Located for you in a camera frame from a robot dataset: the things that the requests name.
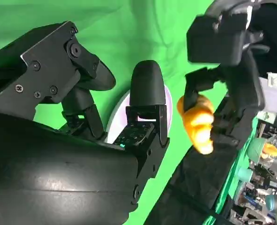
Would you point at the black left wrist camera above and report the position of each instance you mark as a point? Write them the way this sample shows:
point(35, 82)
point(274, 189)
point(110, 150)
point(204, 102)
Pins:
point(213, 39)

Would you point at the green table cloth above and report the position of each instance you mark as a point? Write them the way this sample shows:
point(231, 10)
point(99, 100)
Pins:
point(133, 30)

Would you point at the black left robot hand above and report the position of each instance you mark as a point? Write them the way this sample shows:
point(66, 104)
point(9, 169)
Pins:
point(243, 98)

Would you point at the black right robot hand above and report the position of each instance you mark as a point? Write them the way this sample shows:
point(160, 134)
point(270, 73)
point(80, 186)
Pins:
point(47, 168)

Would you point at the orange toy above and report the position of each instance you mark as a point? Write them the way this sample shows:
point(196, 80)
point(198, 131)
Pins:
point(270, 150)

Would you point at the orange and white bread roll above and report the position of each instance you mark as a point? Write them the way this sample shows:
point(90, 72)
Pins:
point(199, 126)

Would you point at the lilac plate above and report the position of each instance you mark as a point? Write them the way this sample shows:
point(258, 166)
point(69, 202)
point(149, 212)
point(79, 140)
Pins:
point(119, 110)

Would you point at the teal round cap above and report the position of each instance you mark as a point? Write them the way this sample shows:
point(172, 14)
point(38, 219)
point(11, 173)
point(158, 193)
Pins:
point(244, 174)

